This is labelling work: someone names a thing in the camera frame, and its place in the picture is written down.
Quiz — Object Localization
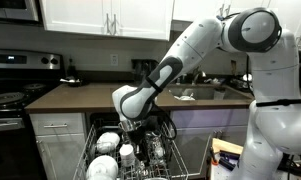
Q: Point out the white upper cabinets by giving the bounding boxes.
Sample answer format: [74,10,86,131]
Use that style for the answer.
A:
[39,0,301,47]

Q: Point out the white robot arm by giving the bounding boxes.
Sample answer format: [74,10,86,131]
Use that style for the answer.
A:
[112,7,301,180]

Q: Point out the microwave oven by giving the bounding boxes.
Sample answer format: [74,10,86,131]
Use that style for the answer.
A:
[0,0,39,22]

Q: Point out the kitchen sink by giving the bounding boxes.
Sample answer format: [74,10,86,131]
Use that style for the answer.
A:
[167,85,252,101]

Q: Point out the white drawer cabinet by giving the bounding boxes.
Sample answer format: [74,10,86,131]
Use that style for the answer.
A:
[30,113,85,180]

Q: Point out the white bowl in rack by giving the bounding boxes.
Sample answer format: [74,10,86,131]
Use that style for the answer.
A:
[96,132,120,153]

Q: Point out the white mug with text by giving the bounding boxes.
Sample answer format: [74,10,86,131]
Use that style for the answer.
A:
[119,144,135,167]

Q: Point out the white plate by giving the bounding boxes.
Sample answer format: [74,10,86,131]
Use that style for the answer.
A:
[86,155,118,180]

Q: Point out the wooden board with tools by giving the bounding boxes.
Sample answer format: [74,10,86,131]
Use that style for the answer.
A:
[208,138,243,180]

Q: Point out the wire dishwasher rack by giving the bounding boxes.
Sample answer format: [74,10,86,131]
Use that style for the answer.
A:
[73,122,188,180]

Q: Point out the wall power outlet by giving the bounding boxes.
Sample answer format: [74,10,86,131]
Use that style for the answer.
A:
[110,54,118,66]

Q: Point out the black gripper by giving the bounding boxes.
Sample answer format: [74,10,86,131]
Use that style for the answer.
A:
[123,128,146,160]

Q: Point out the stainless steel stove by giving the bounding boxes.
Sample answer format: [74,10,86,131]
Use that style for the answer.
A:
[0,49,65,180]

